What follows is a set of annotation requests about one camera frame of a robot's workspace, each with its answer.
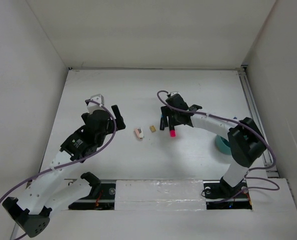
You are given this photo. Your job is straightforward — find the pink capped black highlighter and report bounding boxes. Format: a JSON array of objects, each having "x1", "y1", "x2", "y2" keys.
[{"x1": 168, "y1": 123, "x2": 176, "y2": 138}]

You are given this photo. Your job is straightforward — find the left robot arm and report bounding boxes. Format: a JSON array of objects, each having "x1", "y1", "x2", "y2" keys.
[{"x1": 2, "y1": 101, "x2": 126, "y2": 238}]

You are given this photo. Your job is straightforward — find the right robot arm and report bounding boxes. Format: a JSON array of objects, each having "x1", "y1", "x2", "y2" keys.
[{"x1": 160, "y1": 91, "x2": 269, "y2": 199}]

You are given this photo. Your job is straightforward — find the blue capped black highlighter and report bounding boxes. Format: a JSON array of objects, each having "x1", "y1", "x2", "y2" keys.
[{"x1": 159, "y1": 115, "x2": 165, "y2": 131}]

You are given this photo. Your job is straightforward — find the pink eraser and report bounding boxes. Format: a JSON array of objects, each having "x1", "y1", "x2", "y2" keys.
[{"x1": 134, "y1": 127, "x2": 144, "y2": 140}]

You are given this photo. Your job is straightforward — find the small yellow sharpener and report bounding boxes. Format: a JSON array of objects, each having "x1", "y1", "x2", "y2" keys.
[{"x1": 149, "y1": 125, "x2": 156, "y2": 132}]

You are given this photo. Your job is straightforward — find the teal round container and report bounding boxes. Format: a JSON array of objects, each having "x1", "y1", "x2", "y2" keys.
[{"x1": 215, "y1": 135, "x2": 232, "y2": 155}]

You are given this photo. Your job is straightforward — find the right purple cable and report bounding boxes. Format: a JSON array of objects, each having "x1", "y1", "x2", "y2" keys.
[{"x1": 156, "y1": 90, "x2": 281, "y2": 203}]

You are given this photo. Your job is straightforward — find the purple cable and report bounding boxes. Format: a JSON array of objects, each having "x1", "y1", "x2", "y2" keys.
[
  {"x1": 0, "y1": 99, "x2": 118, "y2": 240},
  {"x1": 156, "y1": 90, "x2": 281, "y2": 203}
]

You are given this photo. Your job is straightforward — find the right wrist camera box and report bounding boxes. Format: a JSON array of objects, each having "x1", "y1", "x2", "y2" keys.
[{"x1": 168, "y1": 91, "x2": 179, "y2": 97}]

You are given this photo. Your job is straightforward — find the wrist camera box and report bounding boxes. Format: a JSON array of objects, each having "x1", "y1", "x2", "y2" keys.
[
  {"x1": 168, "y1": 91, "x2": 179, "y2": 97},
  {"x1": 86, "y1": 94, "x2": 105, "y2": 114}
]

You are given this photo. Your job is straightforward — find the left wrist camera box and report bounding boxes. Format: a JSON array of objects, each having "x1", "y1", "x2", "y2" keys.
[{"x1": 86, "y1": 94, "x2": 105, "y2": 114}]

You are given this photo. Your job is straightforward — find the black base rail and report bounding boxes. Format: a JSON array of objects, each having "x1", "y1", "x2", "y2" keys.
[{"x1": 68, "y1": 180, "x2": 253, "y2": 211}]

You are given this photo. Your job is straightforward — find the aluminium side rail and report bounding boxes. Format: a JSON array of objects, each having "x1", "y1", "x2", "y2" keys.
[{"x1": 237, "y1": 65, "x2": 280, "y2": 178}]

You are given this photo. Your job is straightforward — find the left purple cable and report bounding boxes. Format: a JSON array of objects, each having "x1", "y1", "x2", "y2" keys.
[{"x1": 0, "y1": 99, "x2": 118, "y2": 240}]

